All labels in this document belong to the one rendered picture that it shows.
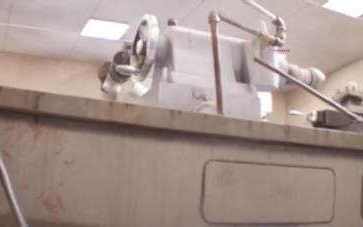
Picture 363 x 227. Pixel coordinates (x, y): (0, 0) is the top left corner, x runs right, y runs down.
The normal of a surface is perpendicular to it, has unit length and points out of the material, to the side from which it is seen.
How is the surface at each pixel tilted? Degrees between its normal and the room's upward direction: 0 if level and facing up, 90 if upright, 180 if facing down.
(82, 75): 90
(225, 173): 90
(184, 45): 76
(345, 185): 90
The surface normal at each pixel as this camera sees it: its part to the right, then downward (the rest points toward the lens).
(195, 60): 0.35, -0.53
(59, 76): 0.36, -0.22
